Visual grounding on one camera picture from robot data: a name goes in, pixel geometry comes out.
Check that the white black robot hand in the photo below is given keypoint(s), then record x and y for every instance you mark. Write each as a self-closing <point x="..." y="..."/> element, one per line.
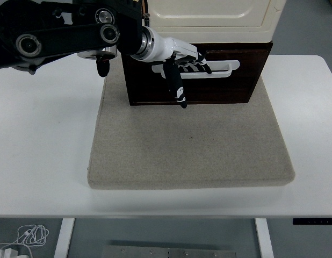
<point x="166" y="48"/>

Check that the dark wooden drawer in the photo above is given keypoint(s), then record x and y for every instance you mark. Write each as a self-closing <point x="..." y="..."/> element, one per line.
<point x="222" y="90"/>

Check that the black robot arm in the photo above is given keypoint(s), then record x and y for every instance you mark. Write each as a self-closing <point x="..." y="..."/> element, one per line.
<point x="61" y="40"/>

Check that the dark wooden drawer case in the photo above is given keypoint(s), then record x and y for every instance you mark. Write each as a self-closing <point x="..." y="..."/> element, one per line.
<point x="268" y="51"/>

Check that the beige fabric mat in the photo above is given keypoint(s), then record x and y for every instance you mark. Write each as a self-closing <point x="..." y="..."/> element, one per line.
<point x="182" y="147"/>

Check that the white table leg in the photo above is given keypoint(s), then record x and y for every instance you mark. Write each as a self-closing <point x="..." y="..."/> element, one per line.
<point x="265" y="239"/>
<point x="63" y="239"/>

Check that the black table control panel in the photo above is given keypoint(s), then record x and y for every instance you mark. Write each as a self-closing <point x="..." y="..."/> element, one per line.
<point x="313" y="221"/>

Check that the white power adapter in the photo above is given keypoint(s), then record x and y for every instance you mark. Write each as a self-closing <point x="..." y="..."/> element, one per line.
<point x="6" y="253"/>

